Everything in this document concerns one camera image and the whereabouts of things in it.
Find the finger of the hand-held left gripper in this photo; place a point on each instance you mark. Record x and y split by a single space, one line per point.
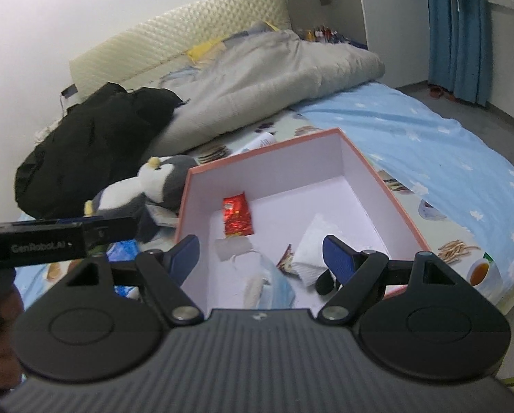
110 230

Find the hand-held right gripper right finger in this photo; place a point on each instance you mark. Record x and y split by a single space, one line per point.
341 260

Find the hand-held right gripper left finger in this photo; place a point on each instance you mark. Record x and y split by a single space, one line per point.
181 258

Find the small panda plush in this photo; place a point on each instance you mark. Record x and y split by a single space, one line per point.
325 285

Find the white towel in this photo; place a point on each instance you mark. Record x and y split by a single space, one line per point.
315 241

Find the white plastic packet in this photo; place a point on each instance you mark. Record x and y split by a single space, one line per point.
233 249

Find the small red white sachet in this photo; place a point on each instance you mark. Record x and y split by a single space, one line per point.
285 259

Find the blue face mask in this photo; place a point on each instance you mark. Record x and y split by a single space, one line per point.
279 289

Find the red foil packet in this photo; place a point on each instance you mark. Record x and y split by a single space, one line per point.
237 215

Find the grey white penguin plush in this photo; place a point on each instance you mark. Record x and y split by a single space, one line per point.
166 176

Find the pink cardboard box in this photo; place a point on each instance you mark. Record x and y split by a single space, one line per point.
369 172

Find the person's left hand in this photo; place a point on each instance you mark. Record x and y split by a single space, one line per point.
1 352

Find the blue tissue pack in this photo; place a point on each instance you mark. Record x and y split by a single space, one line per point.
126 251

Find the food print mat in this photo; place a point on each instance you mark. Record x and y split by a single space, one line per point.
412 223

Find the black jacket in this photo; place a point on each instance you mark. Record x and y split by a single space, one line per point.
93 146

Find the white crumpled cloth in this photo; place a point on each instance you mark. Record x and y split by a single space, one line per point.
48 129

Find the white leaflet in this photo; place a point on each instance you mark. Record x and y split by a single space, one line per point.
262 141

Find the black charger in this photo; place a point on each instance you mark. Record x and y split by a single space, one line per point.
70 91

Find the light blue bed sheet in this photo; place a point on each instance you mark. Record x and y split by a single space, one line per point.
433 137

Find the grey duvet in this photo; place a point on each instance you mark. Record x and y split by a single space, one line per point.
261 81

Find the red slippers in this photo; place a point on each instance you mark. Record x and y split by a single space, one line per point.
441 93

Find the cream quilted headboard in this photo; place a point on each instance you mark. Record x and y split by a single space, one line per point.
175 26

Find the row of small bottles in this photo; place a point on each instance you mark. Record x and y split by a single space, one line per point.
326 34

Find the white wardrobe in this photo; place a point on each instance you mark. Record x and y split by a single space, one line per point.
390 21

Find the blue curtain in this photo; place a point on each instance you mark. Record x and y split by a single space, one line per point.
459 43

